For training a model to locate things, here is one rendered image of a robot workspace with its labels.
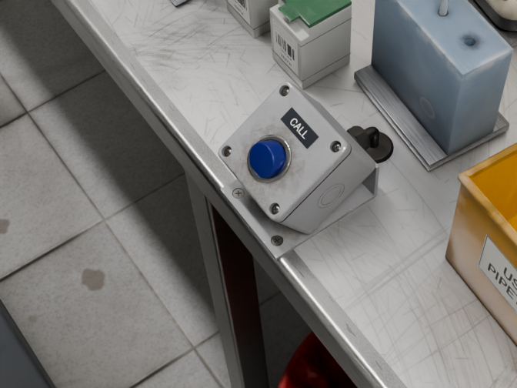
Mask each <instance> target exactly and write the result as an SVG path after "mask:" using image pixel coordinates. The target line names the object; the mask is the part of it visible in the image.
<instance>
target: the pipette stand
mask: <svg viewBox="0 0 517 388"><path fill-rule="evenodd" d="M440 3H441V0H375V13H374V25H373V37H372V60H371V65H367V66H366V67H364V68H362V69H359V70H358V71H356V72H354V80H356V81H357V83H358V84H359V85H360V87H361V88H362V89H363V90H364V92H365V93H366V94H367V96H368V97H369V98H370V99H371V100H372V101H373V103H374V104H375V105H376V107H377V108H378V109H379V111H380V112H381V113H382V114H383V115H384V116H385V117H386V119H387V120H388V121H389V123H390V124H391V125H392V127H393V128H394V129H395V130H396V132H397V133H398V134H399V135H400V136H401V137H402V139H403V140H404V141H405V143H406V144H407V145H408V146H409V148H410V149H411V150H412V151H413V152H414V153H415V155H416V156H417V157H418V159H419V160H420V161H421V162H422V164H423V165H424V166H425V167H426V168H427V170H428V171H430V170H432V169H434V168H436V167H437V166H440V165H441V164H443V163H445V162H448V161H449V160H451V159H454V158H455V157H457V156H459V155H461V154H462V153H464V152H467V151H469V150H470V149H473V148H475V147H476V146H479V145H481V144H482V143H484V142H486V141H488V140H490V139H492V138H494V137H496V136H497V135H500V134H502V133H504V132H505V131H507V130H509V125H510V124H509V122H508V121H507V120H506V119H505V118H504V116H503V115H502V114H501V113H500V112H499V106H500V102H501V99H502V93H503V90H504V87H505V81H506V78H507V75H508V71H509V66H510V62H511V59H512V53H513V50H514V49H513V48H512V47H511V46H510V45H509V44H508V42H507V41H506V40H505V39H504V38H503V37H502V36H501V35H500V34H499V33H498V32H497V31H496V30H495V29H494V28H493V27H492V26H491V25H490V24H489V23H488V22H487V21H486V20H485V19H484V18H483V17H482V16H481V15H480V14H479V12H478V11H477V10H476V9H475V8H474V7H473V6H472V5H471V4H470V3H469V2H468V1H467V0H449V3H448V9H447V14H446V16H440V15H439V9H440Z"/></svg>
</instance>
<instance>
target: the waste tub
mask: <svg viewBox="0 0 517 388"><path fill-rule="evenodd" d="M457 178H458V180H459V181H460V182H461V185H460V190H459V196H458V199H457V203H456V208H455V214H454V217H453V221H452V228H451V231H450V235H449V241H448V245H447V249H446V253H445V257H446V259H447V260H448V261H449V263H450V264H451V265H452V267H453V268H454V269H455V271H456V272H457V273H458V274H459V275H460V276H461V277H462V279H463V280H464V281H465V283H466V284H467V285H468V286H469V288H470V289H471V290H472V291H473V292H474V294H475V295H476V296H477V297H478V298H479V300H480V301H481V302H482V304H483V305H484V306H485V308H486V309H487V310H488V311H489V312H490V313H491V314H492V316H493V317H494V318H495V320H496V321H497V322H498V324H499V325H500V326H501V327H502V328H503V329H504V331H505V332H506V333H507V334H508V336H509V337H510V338H511V340H512V341H513V342H514V344H515V345H516V346H517V142H516V143H515V144H513V145H511V146H509V147H508V148H506V149H503V150H502V151H500V152H498V153H496V154H495V155H493V156H491V157H489V158H487V159H486V160H484V161H482V162H480V163H478V164H477V165H475V166H473V167H471V168H470V169H467V170H465V171H464V172H462V173H460V174H458V177H457Z"/></svg>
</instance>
